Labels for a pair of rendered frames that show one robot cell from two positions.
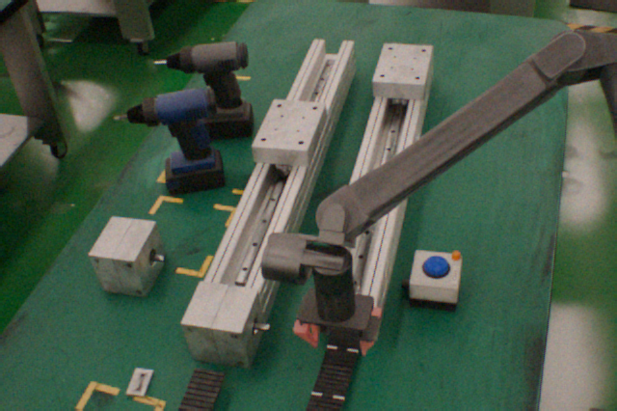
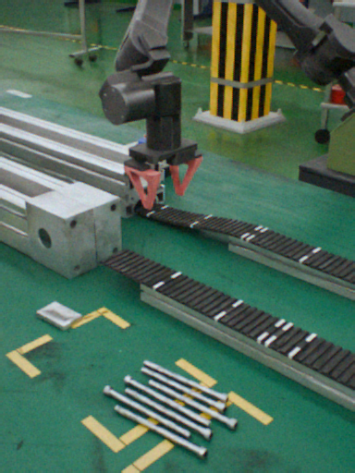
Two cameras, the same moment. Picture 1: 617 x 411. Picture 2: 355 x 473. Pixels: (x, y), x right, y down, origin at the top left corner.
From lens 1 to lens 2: 1.01 m
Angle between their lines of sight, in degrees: 55
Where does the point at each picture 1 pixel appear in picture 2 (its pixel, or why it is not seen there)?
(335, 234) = (160, 51)
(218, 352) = (95, 248)
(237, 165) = not seen: outside the picture
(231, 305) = (80, 194)
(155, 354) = (31, 299)
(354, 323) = (188, 143)
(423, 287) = not seen: hidden behind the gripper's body
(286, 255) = (135, 84)
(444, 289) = not seen: hidden behind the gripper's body
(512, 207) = (114, 137)
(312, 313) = (156, 151)
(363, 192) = (150, 21)
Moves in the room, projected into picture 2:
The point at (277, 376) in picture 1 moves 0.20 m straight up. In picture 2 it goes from (147, 245) to (144, 119)
